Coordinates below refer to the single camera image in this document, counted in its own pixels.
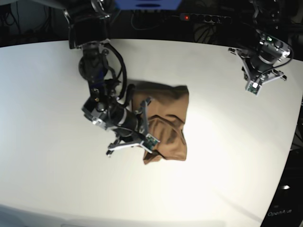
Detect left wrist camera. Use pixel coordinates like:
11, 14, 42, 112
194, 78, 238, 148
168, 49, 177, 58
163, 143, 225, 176
245, 81, 261, 96

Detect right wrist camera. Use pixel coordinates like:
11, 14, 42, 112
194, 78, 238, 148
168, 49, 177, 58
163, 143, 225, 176
142, 134, 160, 153

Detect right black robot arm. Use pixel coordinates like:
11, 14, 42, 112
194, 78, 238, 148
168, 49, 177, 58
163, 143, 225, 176
43, 0, 159, 156

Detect blue box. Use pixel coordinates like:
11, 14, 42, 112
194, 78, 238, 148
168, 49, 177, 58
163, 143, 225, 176
115, 0, 182, 10

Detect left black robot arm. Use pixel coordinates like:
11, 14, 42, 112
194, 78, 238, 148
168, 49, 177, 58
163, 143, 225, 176
228, 0, 294, 95

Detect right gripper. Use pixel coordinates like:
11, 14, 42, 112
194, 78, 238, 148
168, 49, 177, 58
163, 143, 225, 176
82, 97, 152, 156

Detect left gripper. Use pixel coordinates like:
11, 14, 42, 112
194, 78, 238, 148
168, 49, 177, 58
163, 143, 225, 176
228, 40, 294, 87

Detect black power strip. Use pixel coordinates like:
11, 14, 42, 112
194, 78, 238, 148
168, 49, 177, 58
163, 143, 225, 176
179, 13, 232, 25

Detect brown T-shirt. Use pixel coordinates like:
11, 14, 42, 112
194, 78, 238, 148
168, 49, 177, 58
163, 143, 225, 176
132, 80, 189, 165

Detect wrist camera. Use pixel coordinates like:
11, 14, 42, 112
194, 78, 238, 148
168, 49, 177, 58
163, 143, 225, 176
142, 134, 160, 153
245, 81, 261, 96

